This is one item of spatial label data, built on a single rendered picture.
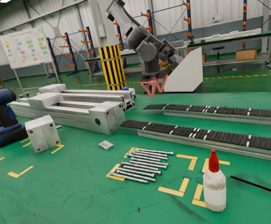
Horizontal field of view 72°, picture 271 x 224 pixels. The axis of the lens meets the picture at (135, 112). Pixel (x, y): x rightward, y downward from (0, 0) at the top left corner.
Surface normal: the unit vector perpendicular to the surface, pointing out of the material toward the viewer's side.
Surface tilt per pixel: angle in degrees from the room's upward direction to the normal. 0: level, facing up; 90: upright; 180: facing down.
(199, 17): 90
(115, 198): 0
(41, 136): 90
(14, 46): 90
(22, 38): 90
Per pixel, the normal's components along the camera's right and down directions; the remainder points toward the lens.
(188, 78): -0.52, 0.38
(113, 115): 0.80, 0.07
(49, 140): 0.53, 0.21
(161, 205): -0.17, -0.92
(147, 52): -0.18, 0.37
